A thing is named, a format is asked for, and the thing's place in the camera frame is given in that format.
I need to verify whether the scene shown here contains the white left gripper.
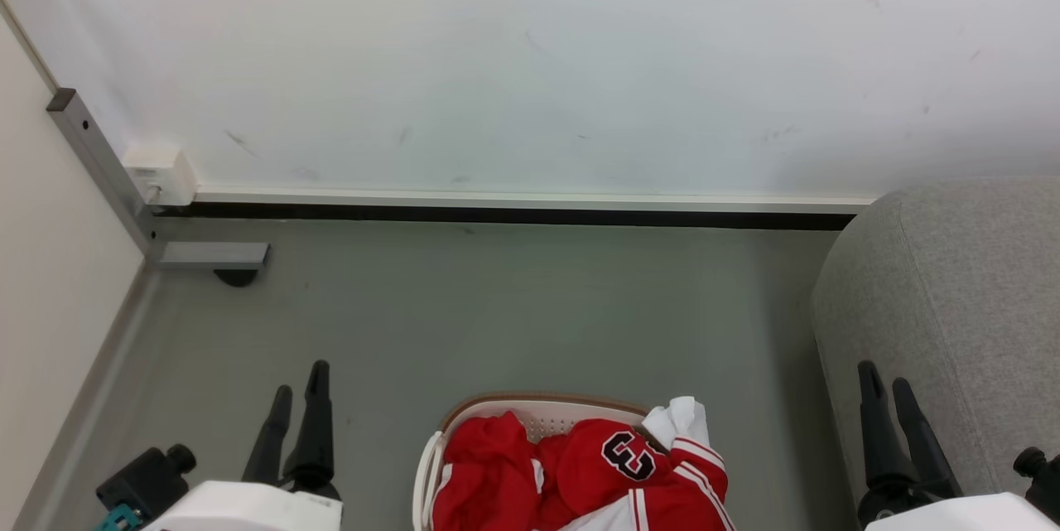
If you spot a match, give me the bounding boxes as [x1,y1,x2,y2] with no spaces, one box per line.
[145,360,344,531]

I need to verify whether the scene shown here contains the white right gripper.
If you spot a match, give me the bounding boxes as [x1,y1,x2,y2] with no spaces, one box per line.
[856,360,1060,531]

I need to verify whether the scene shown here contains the red and white jersey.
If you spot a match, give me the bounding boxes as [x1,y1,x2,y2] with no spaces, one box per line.
[431,396,736,531]

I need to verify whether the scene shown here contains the grey fabric sofa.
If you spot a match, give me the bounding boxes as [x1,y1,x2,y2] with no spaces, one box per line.
[811,176,1060,509]

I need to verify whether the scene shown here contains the white perforated laundry basket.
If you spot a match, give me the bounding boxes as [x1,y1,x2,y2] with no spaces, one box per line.
[412,392,663,531]

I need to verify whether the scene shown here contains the grey side wall skirting strip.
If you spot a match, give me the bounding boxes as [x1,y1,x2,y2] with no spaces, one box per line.
[10,264,160,531]

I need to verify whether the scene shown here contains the white wall socket box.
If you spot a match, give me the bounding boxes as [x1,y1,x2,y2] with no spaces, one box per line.
[122,143,199,208]

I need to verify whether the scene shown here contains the grey metal frame post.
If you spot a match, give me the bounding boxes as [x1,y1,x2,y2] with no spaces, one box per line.
[46,88,271,271]

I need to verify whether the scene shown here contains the white wall skirting rail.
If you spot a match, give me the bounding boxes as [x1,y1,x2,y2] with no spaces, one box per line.
[194,187,878,214]

